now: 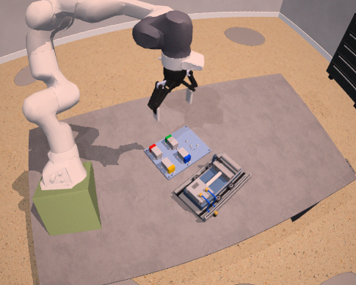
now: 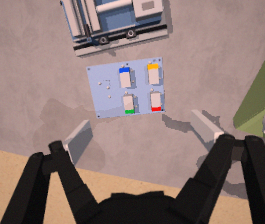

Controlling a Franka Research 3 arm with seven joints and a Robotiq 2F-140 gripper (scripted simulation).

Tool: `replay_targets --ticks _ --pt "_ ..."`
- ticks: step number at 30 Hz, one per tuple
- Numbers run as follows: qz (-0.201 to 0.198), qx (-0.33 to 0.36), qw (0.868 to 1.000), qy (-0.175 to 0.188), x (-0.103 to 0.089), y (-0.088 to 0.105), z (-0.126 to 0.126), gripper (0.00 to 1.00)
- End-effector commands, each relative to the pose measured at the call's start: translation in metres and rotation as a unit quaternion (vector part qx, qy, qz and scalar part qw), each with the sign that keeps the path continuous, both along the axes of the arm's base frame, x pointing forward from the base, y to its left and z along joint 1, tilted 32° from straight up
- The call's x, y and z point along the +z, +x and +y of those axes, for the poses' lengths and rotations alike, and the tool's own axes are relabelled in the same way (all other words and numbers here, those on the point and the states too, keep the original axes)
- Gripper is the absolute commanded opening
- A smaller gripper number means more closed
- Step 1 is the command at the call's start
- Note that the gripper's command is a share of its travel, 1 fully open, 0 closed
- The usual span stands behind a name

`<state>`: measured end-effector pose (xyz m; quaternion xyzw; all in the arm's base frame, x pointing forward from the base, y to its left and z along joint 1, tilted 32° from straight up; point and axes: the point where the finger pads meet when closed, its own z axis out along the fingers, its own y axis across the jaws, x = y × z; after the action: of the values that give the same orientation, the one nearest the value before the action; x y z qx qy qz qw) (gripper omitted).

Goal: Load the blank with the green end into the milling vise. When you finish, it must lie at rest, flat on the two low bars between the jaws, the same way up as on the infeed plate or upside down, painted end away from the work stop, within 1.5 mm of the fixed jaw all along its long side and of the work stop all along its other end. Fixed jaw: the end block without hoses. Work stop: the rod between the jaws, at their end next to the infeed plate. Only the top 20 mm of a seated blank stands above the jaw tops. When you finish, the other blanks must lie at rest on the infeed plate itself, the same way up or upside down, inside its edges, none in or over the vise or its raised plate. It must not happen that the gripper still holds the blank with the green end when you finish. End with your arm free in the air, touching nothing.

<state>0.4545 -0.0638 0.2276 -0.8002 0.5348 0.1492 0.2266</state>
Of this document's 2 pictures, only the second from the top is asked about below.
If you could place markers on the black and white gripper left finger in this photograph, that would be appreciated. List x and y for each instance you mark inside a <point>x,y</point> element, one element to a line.
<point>28,202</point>

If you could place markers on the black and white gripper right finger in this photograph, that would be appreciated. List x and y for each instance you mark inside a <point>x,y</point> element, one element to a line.
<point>199,195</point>

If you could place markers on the white block with red end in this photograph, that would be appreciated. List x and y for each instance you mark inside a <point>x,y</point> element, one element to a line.
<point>155,101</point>

